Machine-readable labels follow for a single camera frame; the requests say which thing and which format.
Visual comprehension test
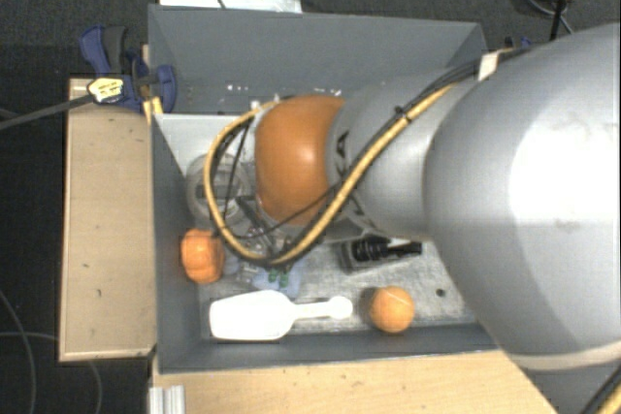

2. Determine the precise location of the orange toy pumpkin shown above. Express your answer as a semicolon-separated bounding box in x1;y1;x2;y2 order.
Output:
180;228;227;285

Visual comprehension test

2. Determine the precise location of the white plastic scoop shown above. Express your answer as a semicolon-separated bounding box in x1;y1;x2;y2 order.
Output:
208;289;354;342

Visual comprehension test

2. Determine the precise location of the clear glass cup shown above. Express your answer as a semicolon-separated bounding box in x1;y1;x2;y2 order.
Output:
185;153;255;234

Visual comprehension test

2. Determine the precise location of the orange ball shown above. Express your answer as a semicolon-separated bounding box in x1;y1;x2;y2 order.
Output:
367;285;416;334

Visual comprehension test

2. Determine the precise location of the pale wood board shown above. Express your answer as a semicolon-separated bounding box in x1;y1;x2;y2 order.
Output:
57;77;159;363

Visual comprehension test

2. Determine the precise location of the grey metal bin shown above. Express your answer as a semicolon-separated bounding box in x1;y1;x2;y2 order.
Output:
147;3;492;374

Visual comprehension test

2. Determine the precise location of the black cylinder on white bracket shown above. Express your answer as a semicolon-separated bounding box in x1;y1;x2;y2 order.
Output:
338;235;424;275

